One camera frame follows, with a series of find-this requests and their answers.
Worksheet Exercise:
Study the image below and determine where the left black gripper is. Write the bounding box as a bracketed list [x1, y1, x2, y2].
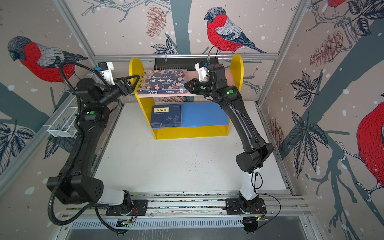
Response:
[99, 75, 140, 108]

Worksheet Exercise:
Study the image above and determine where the large illustrated colourful book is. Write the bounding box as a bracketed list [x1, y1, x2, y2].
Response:
[137, 70, 188, 95]

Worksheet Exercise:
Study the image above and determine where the blue book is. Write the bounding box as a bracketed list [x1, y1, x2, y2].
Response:
[150, 104, 182, 129]

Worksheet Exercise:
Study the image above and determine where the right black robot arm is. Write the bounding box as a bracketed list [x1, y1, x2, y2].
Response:
[185, 62, 274, 214]

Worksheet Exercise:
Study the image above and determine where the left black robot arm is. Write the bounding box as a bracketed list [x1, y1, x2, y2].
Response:
[47, 75, 140, 208]

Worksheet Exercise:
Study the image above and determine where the black vent panel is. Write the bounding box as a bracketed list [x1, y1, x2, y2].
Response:
[154, 57, 207, 71]

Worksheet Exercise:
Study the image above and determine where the yellow pink blue shelf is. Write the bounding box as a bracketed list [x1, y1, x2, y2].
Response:
[129, 54, 244, 140]

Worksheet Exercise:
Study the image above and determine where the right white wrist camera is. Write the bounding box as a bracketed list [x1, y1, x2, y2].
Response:
[195, 61, 208, 82]

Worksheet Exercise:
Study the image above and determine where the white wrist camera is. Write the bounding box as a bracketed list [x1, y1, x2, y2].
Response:
[95, 62, 115, 85]
[195, 61, 208, 82]

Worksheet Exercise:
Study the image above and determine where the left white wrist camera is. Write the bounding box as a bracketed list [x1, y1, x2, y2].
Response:
[95, 62, 115, 85]

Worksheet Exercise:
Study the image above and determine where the white wire mesh basket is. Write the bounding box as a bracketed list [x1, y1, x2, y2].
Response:
[48, 78, 111, 138]

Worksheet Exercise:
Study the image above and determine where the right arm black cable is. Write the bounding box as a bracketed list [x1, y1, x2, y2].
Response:
[251, 170, 282, 232]

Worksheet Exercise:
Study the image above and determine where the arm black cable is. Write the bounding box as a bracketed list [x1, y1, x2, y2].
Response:
[251, 170, 282, 232]
[47, 61, 115, 226]

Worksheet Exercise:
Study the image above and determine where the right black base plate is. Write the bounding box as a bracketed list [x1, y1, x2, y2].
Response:
[223, 197, 267, 215]

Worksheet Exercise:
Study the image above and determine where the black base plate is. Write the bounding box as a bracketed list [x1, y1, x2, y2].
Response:
[106, 200, 149, 217]
[223, 197, 267, 215]

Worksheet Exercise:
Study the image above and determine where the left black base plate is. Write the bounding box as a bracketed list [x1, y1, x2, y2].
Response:
[106, 200, 149, 217]

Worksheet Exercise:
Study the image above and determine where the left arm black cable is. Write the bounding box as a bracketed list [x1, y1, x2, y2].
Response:
[47, 61, 115, 226]

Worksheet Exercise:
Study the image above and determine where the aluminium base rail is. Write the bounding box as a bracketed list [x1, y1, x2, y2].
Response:
[61, 191, 313, 230]

